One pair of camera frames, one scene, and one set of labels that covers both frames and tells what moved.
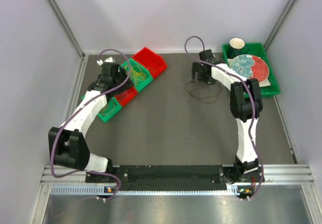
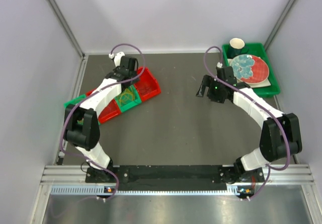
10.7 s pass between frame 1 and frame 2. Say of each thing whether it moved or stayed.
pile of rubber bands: moved
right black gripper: moved
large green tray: stayed
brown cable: moved
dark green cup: stayed
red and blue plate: stayed
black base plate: stayed
